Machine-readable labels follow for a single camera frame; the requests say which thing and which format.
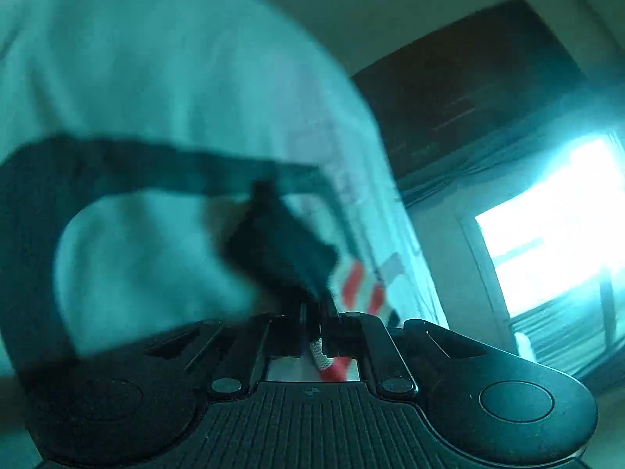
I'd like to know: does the red black white striped garment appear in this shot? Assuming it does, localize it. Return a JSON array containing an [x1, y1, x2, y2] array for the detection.
[[0, 134, 407, 383]]

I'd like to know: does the white object on windowsill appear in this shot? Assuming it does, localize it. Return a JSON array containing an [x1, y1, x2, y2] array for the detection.
[[514, 331, 537, 362]]

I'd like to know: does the teal curtain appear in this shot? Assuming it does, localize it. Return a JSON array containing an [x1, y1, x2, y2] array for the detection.
[[396, 81, 624, 208]]

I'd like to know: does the white patterned bed quilt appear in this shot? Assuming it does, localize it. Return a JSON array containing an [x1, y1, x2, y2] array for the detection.
[[1, 0, 446, 376]]

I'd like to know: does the dark wooden wardrobe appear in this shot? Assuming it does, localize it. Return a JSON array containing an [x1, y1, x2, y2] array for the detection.
[[353, 0, 586, 179]]

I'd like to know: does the bright window with frame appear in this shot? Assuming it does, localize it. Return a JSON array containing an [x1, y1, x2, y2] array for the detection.
[[455, 128, 625, 333]]

